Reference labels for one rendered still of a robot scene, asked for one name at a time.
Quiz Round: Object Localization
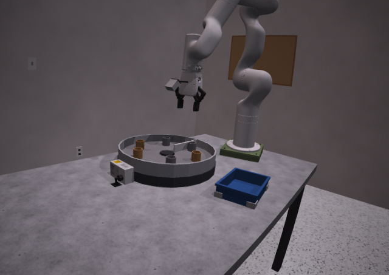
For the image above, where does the bronze bushing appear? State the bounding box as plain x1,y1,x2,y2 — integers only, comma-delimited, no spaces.
133,148,143,159
191,151,201,162
136,140,145,150

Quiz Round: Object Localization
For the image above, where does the dark grey metal bushing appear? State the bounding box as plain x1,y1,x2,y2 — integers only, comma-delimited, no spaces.
166,155,176,164
162,137,170,146
188,141,196,152

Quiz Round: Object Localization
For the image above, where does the blue crate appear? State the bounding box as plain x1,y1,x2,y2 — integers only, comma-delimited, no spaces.
214,168,270,209

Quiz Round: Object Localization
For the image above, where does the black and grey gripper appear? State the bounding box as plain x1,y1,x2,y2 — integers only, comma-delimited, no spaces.
175,71,206,111

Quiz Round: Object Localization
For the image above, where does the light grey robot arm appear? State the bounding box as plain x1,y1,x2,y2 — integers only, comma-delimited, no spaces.
182,0,279,152

